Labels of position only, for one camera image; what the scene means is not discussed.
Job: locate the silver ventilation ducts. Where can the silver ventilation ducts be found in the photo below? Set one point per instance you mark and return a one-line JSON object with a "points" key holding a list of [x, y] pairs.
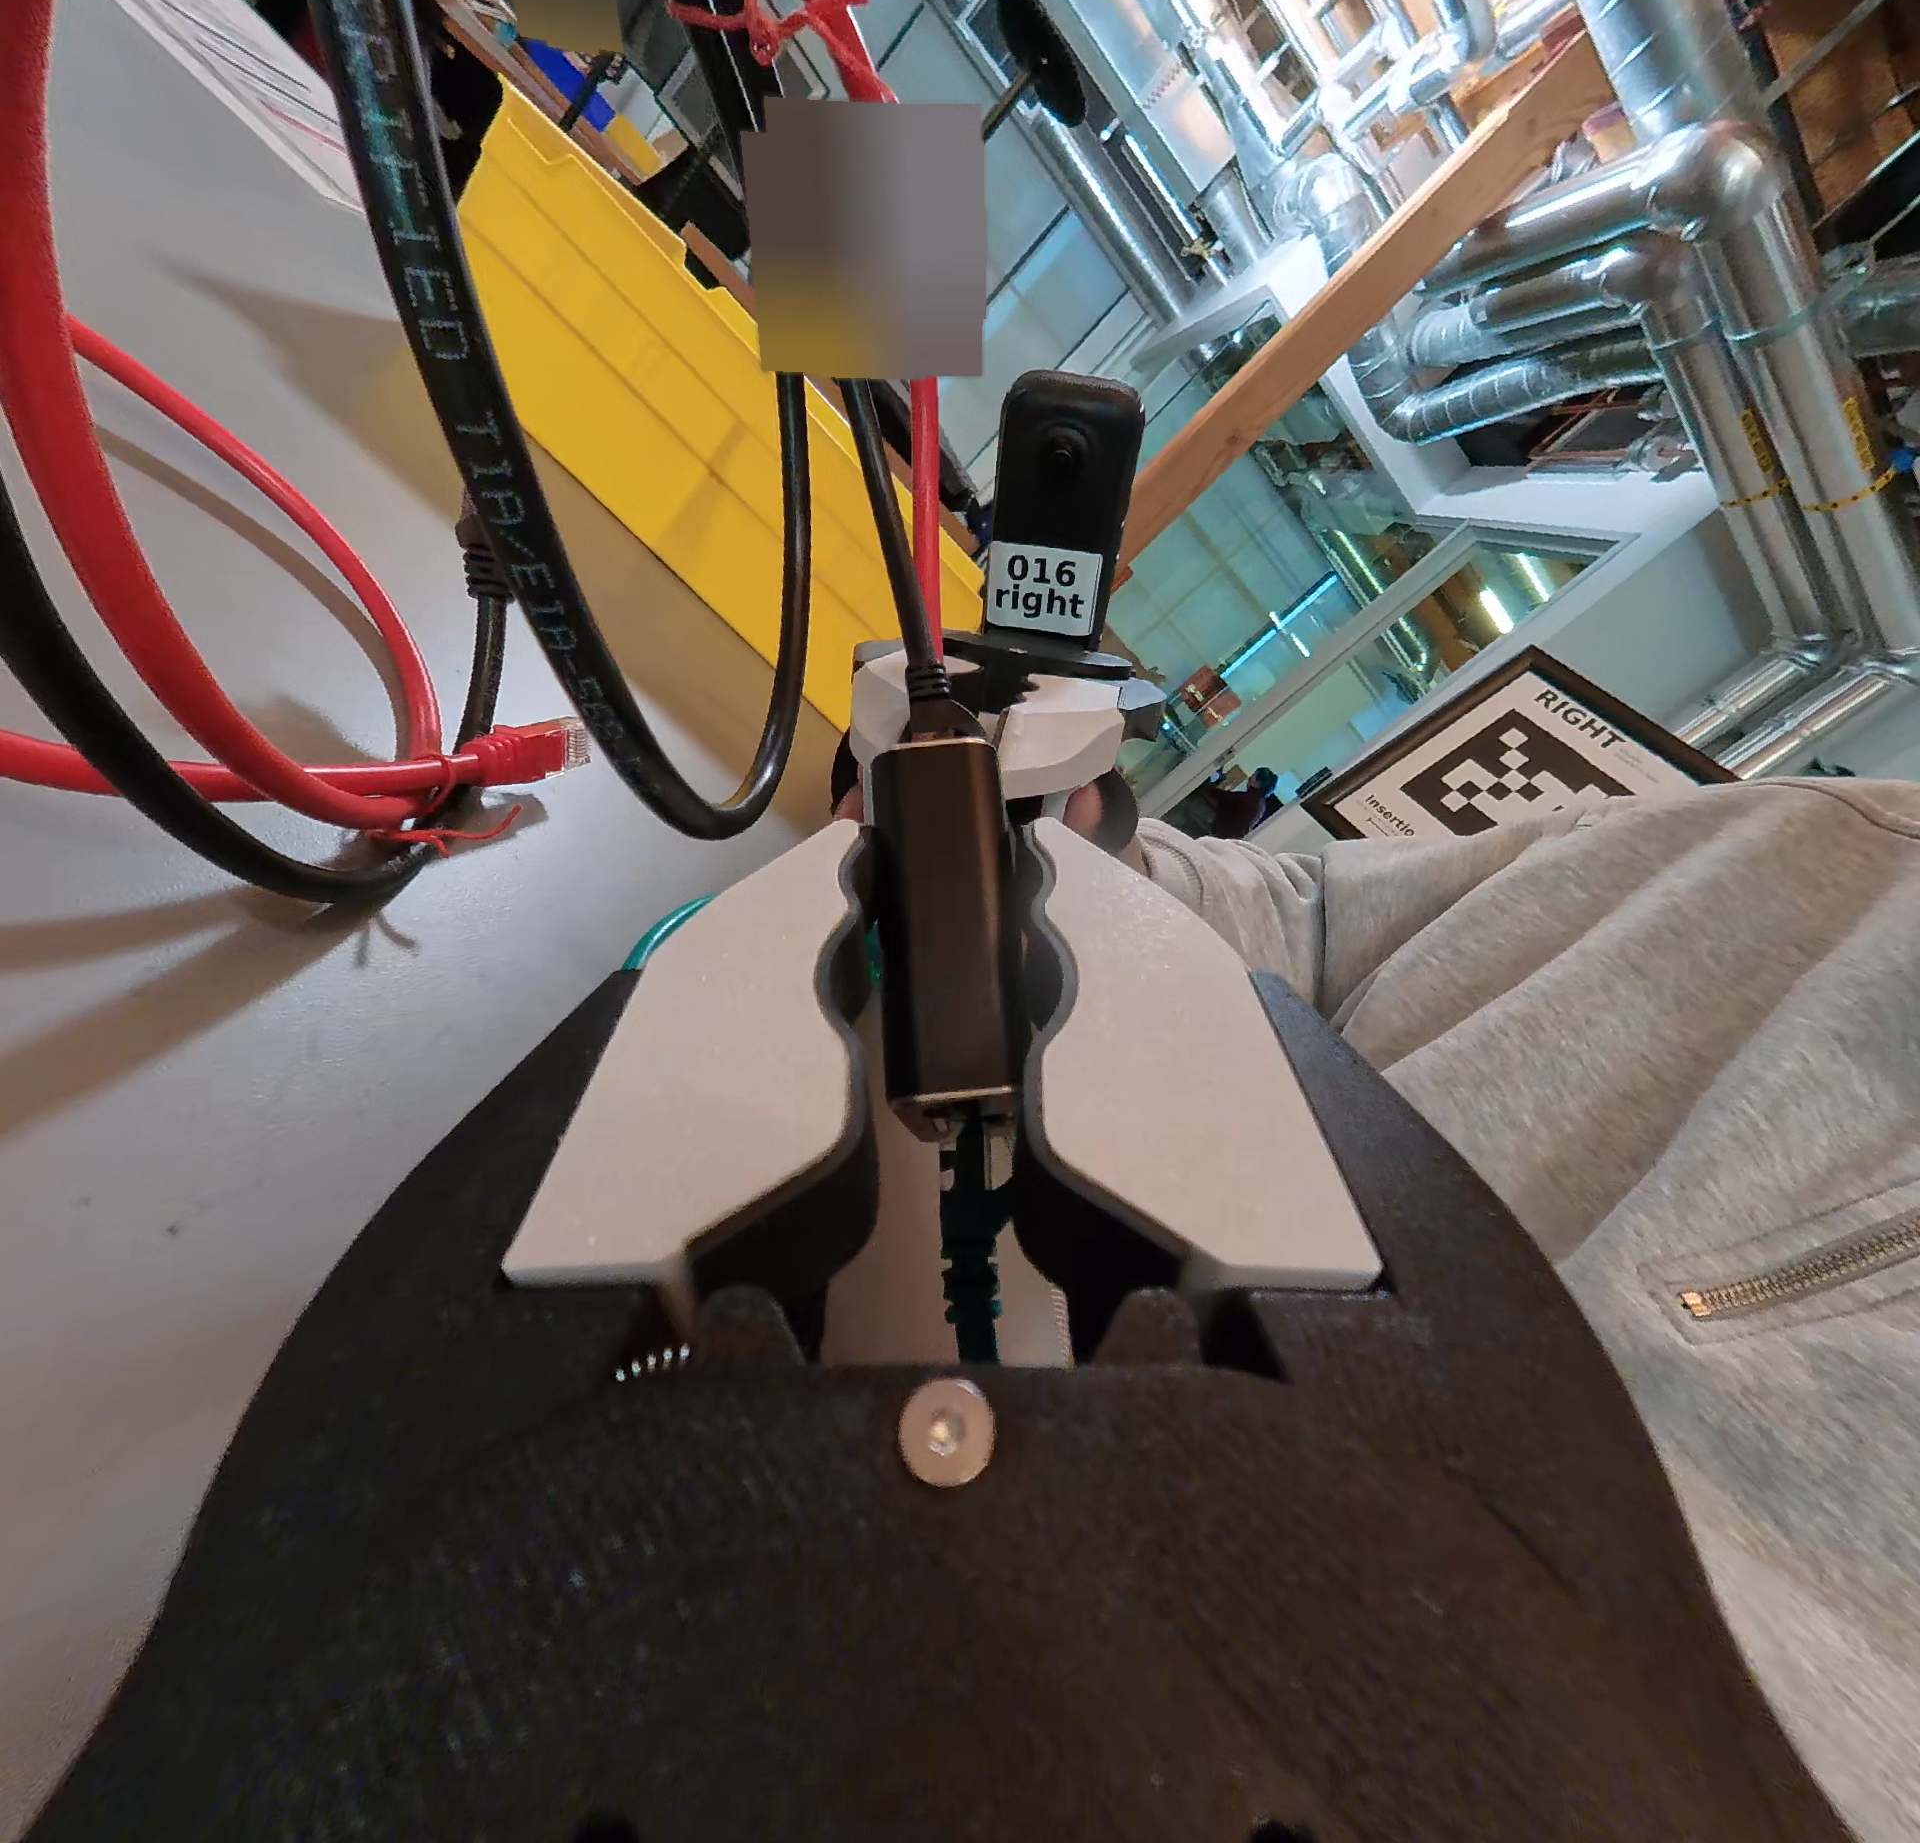
{"points": [[1651, 298]]}

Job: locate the red twist tie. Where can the red twist tie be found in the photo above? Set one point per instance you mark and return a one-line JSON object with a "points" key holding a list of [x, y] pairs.
{"points": [[771, 29], [436, 831]]}

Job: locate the black ethernet splitter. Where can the black ethernet splitter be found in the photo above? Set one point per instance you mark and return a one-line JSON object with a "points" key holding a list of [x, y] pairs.
{"points": [[937, 929]]}

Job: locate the wooden beam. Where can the wooden beam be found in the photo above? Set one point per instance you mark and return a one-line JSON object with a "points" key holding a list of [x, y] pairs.
{"points": [[1350, 298]]}

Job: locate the person's right forearm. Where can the person's right forearm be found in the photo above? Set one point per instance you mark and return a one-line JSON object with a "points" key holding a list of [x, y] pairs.
{"points": [[1231, 899]]}

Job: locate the black disc lamp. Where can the black disc lamp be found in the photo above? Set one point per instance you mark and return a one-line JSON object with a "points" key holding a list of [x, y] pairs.
{"points": [[1042, 51]]}

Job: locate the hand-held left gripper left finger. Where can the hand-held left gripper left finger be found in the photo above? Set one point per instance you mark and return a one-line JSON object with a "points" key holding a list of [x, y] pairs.
{"points": [[706, 1093]]}

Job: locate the printed paper sheet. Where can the printed paper sheet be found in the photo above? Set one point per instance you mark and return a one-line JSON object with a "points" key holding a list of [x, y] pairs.
{"points": [[226, 59]]}

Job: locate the yellow plastic bin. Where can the yellow plastic bin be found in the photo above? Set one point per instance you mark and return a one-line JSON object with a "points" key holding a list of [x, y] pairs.
{"points": [[630, 344]]}

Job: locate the framed black white marker sign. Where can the framed black white marker sign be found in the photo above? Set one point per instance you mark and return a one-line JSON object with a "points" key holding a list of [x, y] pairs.
{"points": [[1500, 779]]}

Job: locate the blue plastic bin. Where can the blue plastic bin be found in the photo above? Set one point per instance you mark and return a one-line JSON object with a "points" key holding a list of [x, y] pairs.
{"points": [[577, 89]]}

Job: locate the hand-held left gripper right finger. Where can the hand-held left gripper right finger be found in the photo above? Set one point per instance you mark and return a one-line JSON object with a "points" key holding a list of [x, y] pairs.
{"points": [[1186, 1093]]}

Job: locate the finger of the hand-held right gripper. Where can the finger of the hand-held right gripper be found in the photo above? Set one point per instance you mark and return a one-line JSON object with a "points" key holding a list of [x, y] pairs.
{"points": [[876, 696], [1056, 740]]}

